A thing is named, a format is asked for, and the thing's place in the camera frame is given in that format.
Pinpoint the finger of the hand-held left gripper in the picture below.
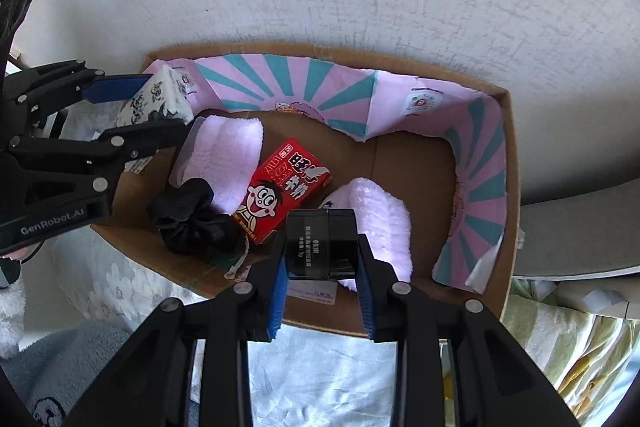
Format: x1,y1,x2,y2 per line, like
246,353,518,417
10,119,189,196
15,59,152,128

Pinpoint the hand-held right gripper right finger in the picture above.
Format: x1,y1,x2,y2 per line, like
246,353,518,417
354,227,586,427

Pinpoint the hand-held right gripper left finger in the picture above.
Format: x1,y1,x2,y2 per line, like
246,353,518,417
62,227,289,427

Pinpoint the white tissue pack black print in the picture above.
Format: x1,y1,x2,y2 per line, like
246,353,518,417
115,64,195,128

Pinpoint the black cylindrical jar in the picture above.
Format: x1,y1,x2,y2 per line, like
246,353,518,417
284,208,360,282

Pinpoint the black scrunchie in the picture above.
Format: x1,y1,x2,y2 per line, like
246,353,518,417
149,177,243,255

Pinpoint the red milk carton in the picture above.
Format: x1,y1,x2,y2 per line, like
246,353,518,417
232,137,333,245

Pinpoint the cardboard box with pink lining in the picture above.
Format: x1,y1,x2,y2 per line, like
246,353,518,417
90,42,523,340

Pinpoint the floral cloth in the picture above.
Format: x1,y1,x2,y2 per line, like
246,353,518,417
50,227,451,427

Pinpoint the white fluffy cloth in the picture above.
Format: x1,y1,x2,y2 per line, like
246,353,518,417
0,277,28,358

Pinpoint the grey fluffy blanket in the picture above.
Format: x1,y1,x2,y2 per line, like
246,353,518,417
0,322,136,427

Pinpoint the green striped cloth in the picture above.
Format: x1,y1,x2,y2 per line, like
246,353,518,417
500,277,640,427

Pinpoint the white string tag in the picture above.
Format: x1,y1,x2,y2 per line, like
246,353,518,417
222,239,251,280

